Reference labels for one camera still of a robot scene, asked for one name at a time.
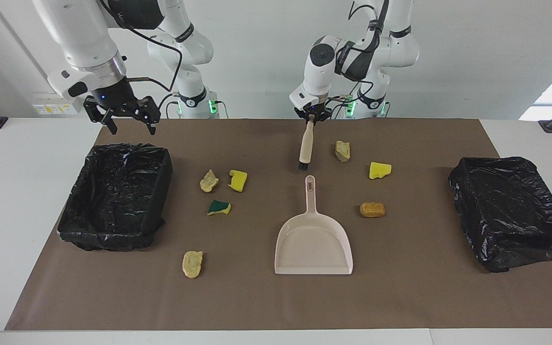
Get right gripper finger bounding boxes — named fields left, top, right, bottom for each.
left=83, top=96, right=118, bottom=136
left=132, top=96, right=161, bottom=136

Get pink hand brush black bristles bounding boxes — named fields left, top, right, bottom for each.
left=298, top=120, right=316, bottom=172

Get yellow sponge chunk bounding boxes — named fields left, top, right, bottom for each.
left=369, top=161, right=393, bottom=181

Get notched yellow sponge piece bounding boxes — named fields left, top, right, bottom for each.
left=228, top=169, right=248, bottom=193

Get brown bread-like foam chunk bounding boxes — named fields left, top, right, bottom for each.
left=359, top=201, right=386, bottom=219

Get green and yellow sponge wedge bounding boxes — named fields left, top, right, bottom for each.
left=207, top=199, right=232, bottom=216

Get pink plastic dustpan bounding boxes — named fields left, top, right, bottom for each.
left=274, top=175, right=354, bottom=276

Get black bag lined bin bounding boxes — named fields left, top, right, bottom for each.
left=57, top=142, right=173, bottom=252
left=448, top=156, right=552, bottom=274

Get brown paper table mat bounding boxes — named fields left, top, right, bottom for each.
left=5, top=118, right=552, bottom=331

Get black base cable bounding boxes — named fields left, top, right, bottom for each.
left=155, top=92, right=181, bottom=119

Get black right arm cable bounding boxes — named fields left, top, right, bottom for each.
left=98, top=0, right=184, bottom=93

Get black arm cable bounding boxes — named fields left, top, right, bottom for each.
left=333, top=0, right=391, bottom=118
left=98, top=0, right=184, bottom=93

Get white wall outlet box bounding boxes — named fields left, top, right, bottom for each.
left=32, top=92, right=85, bottom=115

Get grey wall conduit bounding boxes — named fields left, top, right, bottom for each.
left=0, top=0, right=60, bottom=94

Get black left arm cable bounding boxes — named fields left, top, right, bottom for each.
left=333, top=0, right=391, bottom=118

